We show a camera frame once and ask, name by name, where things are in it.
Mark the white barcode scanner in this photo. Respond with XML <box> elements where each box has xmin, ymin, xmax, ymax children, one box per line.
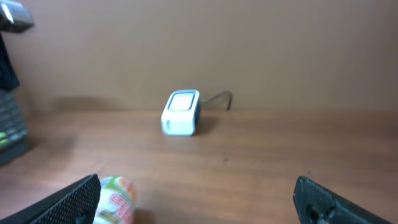
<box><xmin>160</xmin><ymin>90</ymin><xmax>201</xmax><ymax>136</ymax></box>

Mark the cup noodles container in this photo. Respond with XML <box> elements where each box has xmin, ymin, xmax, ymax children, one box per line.
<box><xmin>93</xmin><ymin>175</ymin><xmax>137</xmax><ymax>224</ymax></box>

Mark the grey plastic shopping basket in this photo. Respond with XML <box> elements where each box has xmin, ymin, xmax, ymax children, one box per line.
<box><xmin>1</xmin><ymin>90</ymin><xmax>30</xmax><ymax>166</ymax></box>

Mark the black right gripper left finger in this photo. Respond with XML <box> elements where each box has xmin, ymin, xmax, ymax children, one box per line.
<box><xmin>1</xmin><ymin>174</ymin><xmax>101</xmax><ymax>224</ymax></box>

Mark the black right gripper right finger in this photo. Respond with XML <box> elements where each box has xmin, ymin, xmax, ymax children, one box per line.
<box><xmin>293</xmin><ymin>176</ymin><xmax>390</xmax><ymax>224</ymax></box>

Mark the black scanner cable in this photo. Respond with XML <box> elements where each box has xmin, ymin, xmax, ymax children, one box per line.
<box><xmin>200</xmin><ymin>90</ymin><xmax>233</xmax><ymax>112</ymax></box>

